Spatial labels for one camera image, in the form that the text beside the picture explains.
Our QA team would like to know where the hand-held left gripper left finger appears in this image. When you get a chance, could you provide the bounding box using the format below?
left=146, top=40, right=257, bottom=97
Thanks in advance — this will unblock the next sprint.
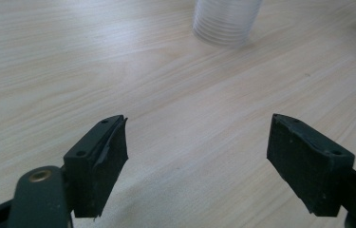
left=63, top=114, right=129, bottom=219

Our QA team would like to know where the stack of clear plastic cups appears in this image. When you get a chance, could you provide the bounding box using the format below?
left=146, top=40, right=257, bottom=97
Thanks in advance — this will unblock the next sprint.
left=192, top=0, right=264, bottom=48

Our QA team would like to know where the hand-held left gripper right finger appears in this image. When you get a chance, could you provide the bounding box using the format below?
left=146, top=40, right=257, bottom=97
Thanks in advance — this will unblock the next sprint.
left=266, top=113, right=356, bottom=219

